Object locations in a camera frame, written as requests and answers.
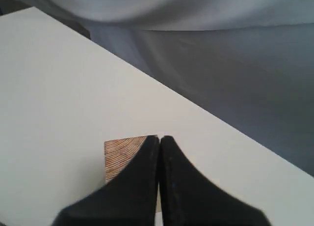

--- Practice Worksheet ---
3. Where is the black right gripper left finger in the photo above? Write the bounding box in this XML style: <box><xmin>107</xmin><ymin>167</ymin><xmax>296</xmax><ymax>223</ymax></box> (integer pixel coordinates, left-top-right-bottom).
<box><xmin>53</xmin><ymin>136</ymin><xmax>159</xmax><ymax>226</ymax></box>

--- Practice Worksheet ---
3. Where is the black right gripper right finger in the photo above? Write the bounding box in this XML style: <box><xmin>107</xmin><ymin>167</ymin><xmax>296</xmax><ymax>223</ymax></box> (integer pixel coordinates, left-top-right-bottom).
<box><xmin>159</xmin><ymin>136</ymin><xmax>270</xmax><ymax>226</ymax></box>

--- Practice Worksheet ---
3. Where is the light wooden block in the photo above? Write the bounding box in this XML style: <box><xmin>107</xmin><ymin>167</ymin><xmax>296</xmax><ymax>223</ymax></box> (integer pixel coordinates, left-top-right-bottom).
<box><xmin>104</xmin><ymin>135</ymin><xmax>159</xmax><ymax>185</ymax></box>

